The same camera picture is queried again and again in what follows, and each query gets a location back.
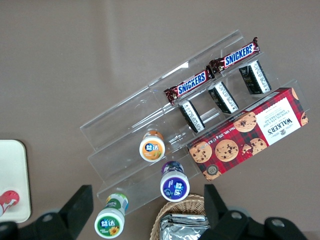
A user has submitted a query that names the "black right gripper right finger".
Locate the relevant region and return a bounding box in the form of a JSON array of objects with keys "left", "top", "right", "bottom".
[{"left": 201, "top": 184, "right": 261, "bottom": 240}]

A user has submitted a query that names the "purple gum bottle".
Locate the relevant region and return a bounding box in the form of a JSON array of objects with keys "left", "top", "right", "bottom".
[{"left": 159, "top": 160, "right": 190, "bottom": 202}]

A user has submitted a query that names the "green gum bottle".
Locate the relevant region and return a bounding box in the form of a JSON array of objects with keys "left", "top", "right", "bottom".
[{"left": 94, "top": 192, "right": 130, "bottom": 239}]

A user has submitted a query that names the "small black snack box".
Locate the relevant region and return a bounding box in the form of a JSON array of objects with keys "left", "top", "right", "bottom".
[
  {"left": 177, "top": 99, "right": 206, "bottom": 134},
  {"left": 207, "top": 81, "right": 239, "bottom": 115},
  {"left": 239, "top": 59, "right": 272, "bottom": 98}
]

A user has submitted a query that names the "light wicker basket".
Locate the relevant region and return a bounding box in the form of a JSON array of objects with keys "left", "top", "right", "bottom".
[{"left": 149, "top": 193, "right": 208, "bottom": 240}]

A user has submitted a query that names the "orange gum bottle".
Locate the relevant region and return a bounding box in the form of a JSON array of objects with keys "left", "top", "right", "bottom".
[{"left": 138, "top": 128, "right": 166, "bottom": 163}]

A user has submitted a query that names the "red gum bottle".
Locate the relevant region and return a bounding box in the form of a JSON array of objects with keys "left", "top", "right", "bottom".
[{"left": 0, "top": 189, "right": 20, "bottom": 217}]

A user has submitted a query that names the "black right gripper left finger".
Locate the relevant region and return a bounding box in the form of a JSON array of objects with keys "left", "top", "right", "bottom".
[{"left": 32, "top": 184, "right": 94, "bottom": 240}]

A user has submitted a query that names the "cream plastic tray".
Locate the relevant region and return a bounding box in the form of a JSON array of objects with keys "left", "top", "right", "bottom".
[{"left": 0, "top": 139, "right": 32, "bottom": 224}]

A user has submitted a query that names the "silver foil tray stack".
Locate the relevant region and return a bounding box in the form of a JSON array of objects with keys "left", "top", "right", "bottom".
[{"left": 159, "top": 213, "right": 212, "bottom": 240}]

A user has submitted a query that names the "clear acrylic stepped stand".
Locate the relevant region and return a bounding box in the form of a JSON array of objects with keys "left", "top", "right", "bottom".
[{"left": 79, "top": 29, "right": 312, "bottom": 216}]

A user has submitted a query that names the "red Walkers cookie box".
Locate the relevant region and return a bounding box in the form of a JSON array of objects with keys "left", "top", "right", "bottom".
[{"left": 186, "top": 86, "right": 310, "bottom": 182}]

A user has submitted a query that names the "Snickers chocolate bar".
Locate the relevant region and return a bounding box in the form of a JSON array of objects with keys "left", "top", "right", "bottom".
[
  {"left": 208, "top": 36, "right": 261, "bottom": 75},
  {"left": 163, "top": 65, "right": 216, "bottom": 105}
]

